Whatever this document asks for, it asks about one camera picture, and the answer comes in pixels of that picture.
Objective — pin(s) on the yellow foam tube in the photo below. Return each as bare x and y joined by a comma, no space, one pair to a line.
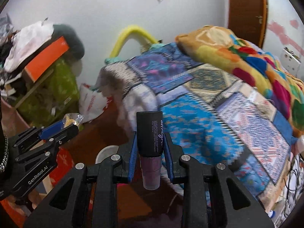
133,28

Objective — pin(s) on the orange box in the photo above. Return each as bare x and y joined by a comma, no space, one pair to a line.
47,57

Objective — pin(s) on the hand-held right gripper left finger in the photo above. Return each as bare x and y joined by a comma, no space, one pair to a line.
133,156

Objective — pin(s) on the brown wooden door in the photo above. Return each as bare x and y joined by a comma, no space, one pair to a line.
247,11

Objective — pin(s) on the clear plastic wrapper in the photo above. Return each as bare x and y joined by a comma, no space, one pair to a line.
71,118

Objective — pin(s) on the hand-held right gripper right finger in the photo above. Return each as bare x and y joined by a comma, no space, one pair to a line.
169,156

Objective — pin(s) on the black spray bottle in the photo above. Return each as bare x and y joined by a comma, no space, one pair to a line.
149,133

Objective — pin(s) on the green patterned bag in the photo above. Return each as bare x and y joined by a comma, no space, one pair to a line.
59,87

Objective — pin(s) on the white red printed plastic bag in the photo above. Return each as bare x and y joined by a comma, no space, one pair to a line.
91,102

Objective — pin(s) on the red patterned bag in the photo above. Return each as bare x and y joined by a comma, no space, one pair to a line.
65,165

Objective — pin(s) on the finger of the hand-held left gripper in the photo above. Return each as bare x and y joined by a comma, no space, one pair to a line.
64,134
51,129

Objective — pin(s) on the small white cabinet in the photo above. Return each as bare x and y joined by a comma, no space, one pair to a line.
291,58

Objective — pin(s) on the white cloth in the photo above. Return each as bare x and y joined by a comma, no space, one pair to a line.
26,40

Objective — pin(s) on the colourful fleece blanket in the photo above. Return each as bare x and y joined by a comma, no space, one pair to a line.
237,57

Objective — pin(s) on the white waste bin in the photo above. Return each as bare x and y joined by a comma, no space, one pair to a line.
105,152

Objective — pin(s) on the group of pink heart stickers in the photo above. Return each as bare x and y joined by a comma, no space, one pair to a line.
280,33

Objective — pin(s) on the dark grey cushion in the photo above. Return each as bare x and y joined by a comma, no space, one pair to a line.
71,40

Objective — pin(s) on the blue patchwork bedspread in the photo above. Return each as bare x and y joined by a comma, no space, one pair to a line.
190,123

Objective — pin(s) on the pile of mixed clothes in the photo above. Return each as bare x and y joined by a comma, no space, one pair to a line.
9,52

